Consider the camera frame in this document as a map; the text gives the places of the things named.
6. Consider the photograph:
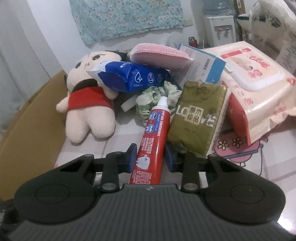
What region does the red toothpaste tube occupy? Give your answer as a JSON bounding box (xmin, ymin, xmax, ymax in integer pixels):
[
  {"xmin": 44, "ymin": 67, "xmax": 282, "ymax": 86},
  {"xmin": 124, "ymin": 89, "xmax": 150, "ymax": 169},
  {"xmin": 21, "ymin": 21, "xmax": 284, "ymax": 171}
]
[{"xmin": 129, "ymin": 96, "xmax": 171, "ymax": 185}]

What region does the gold tissue pack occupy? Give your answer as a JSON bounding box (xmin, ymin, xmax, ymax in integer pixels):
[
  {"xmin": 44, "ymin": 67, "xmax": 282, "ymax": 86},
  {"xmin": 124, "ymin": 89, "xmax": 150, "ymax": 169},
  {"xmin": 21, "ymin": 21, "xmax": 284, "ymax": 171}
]
[{"xmin": 166, "ymin": 80, "xmax": 231, "ymax": 157}]

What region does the green white scrunched cloth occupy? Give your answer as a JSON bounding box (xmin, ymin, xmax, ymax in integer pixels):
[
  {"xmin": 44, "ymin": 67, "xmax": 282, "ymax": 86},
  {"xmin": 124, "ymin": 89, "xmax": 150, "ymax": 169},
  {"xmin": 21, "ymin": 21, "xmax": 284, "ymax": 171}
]
[{"xmin": 135, "ymin": 81, "xmax": 182, "ymax": 126}]

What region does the large doll plush red shirt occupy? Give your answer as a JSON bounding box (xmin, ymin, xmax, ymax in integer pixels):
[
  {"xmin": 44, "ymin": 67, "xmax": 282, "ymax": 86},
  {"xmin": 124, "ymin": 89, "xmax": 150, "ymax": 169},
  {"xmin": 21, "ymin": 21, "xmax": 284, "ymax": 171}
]
[{"xmin": 56, "ymin": 51, "xmax": 128, "ymax": 144}]

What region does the blue tissue pack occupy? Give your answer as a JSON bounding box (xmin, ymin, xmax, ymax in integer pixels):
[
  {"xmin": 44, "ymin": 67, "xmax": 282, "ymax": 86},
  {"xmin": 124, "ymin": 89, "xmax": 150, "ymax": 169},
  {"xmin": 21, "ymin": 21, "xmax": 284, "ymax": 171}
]
[{"xmin": 87, "ymin": 61, "xmax": 171, "ymax": 93}]

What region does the white blue carton box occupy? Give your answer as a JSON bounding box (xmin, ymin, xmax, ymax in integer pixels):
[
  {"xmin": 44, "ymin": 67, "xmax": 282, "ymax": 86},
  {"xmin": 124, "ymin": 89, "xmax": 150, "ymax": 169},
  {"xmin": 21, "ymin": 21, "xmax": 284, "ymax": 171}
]
[{"xmin": 171, "ymin": 44, "xmax": 226, "ymax": 88}]

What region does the pink scrub sponge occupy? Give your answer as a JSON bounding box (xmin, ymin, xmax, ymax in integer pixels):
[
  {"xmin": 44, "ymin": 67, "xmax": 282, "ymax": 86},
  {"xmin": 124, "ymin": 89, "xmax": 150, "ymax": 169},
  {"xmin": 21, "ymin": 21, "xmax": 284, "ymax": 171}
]
[{"xmin": 129, "ymin": 43, "xmax": 194, "ymax": 70}]

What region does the brown cardboard box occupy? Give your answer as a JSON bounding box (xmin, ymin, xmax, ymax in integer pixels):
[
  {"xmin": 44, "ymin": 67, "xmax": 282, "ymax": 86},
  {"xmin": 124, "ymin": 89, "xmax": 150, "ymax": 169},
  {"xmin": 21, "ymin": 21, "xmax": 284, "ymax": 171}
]
[{"xmin": 1, "ymin": 70, "xmax": 67, "ymax": 201}]

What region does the pink wet wipes pack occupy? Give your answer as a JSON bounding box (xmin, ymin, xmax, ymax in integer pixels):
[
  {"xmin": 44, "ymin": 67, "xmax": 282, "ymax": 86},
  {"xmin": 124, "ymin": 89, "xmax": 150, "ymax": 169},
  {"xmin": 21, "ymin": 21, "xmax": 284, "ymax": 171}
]
[{"xmin": 206, "ymin": 41, "xmax": 295, "ymax": 146}]

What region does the white water dispenser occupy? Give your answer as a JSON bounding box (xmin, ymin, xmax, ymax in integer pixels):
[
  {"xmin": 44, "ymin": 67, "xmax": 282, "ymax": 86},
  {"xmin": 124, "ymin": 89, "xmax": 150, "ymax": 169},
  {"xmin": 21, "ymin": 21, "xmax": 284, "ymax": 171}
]
[{"xmin": 204, "ymin": 15, "xmax": 236, "ymax": 47}]

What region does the grey curtain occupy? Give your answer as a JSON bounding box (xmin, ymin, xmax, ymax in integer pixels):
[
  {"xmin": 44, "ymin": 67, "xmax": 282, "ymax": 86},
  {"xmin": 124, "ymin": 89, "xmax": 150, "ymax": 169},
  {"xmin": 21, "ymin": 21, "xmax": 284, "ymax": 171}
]
[{"xmin": 1, "ymin": 1, "xmax": 62, "ymax": 135}]

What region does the blue water jug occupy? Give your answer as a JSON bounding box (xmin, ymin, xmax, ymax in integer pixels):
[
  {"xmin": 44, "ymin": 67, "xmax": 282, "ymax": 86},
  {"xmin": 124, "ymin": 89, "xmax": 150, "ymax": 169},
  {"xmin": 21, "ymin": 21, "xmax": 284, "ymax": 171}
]
[{"xmin": 202, "ymin": 0, "xmax": 232, "ymax": 16}]

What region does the white fluffy blanket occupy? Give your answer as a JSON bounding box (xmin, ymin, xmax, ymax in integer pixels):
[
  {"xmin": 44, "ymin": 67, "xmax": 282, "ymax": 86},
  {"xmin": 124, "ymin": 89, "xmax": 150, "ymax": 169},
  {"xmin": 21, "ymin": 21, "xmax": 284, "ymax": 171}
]
[{"xmin": 236, "ymin": 1, "xmax": 295, "ymax": 60}]

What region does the teal floral wall cloth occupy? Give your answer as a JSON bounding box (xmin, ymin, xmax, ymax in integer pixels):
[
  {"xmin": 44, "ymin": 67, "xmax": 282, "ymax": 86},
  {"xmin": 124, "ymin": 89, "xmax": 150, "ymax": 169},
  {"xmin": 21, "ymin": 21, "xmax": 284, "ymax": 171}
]
[{"xmin": 69, "ymin": 1, "xmax": 185, "ymax": 47}]

